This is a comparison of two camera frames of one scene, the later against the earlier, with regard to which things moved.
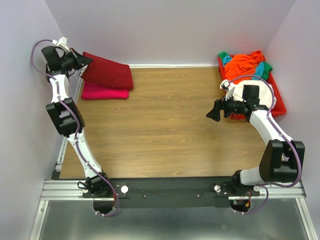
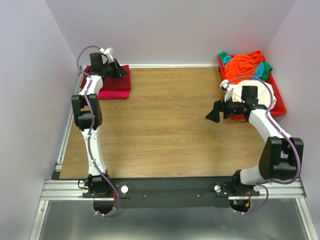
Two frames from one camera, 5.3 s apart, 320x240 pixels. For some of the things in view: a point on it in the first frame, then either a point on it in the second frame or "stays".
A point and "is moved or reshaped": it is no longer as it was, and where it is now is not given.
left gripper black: (79, 60) to (118, 71)
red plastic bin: (279, 107) stays
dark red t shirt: (107, 73) is moved or reshaped
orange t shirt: (243, 64) stays
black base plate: (171, 193) stays
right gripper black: (219, 105) stays
